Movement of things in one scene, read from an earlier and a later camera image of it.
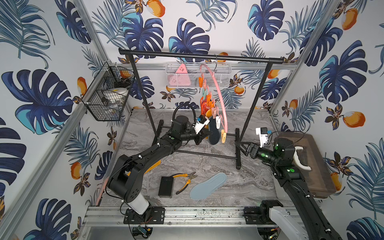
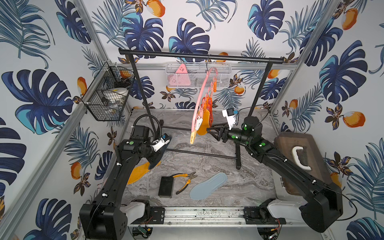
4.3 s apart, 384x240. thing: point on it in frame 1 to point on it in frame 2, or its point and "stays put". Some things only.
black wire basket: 106,96 stays put
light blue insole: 203,188 stays put
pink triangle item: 181,78 stays put
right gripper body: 254,154 to 228,135
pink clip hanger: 218,111 to 203,95
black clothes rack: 269,60 stays put
